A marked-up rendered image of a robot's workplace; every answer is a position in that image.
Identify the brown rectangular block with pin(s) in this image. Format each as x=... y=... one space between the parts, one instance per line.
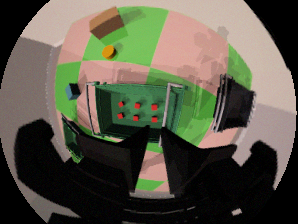
x=105 y=23

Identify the blue cube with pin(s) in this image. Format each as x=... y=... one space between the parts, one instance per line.
x=72 y=91

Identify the orange flat cylinder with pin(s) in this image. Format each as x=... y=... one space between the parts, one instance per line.
x=108 y=52

